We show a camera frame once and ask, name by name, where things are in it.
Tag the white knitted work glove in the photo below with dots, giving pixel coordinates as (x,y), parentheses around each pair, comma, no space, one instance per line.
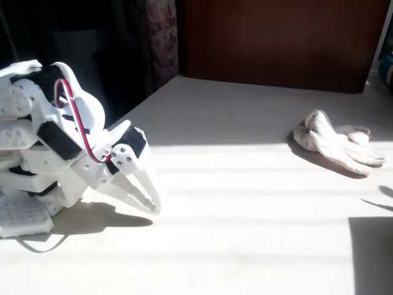
(331,141)

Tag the floral patterned curtain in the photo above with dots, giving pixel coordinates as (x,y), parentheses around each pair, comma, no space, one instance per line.
(161,37)

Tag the white upright frame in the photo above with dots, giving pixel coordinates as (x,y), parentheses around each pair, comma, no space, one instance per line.
(379,40)

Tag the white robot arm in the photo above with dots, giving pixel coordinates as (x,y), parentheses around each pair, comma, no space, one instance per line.
(86,104)

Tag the white perforated base plate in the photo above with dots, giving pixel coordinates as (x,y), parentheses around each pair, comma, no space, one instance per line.
(24,215)

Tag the dark brown wooden cabinet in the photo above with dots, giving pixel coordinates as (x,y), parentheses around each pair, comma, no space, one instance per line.
(276,43)

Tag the teal round object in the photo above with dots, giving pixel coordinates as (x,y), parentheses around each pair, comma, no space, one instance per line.
(387,69)

